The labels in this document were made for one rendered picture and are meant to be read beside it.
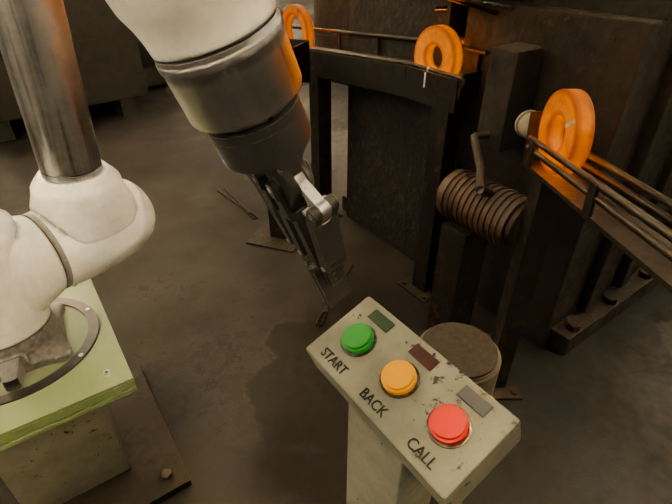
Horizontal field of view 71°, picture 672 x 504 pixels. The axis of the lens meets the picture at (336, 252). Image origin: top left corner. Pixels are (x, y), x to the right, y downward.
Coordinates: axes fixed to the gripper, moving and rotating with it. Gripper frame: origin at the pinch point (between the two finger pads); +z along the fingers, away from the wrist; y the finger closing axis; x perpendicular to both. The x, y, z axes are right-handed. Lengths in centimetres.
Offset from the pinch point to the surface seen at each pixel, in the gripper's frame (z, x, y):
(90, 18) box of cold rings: 25, -32, 297
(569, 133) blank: 20, -54, 9
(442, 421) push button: 11.7, 0.3, -14.6
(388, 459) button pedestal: 19.6, 6.2, -10.4
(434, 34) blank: 19, -74, 61
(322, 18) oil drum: 102, -192, 317
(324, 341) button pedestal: 12.7, 3.1, 3.2
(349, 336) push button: 11.7, 0.6, 0.6
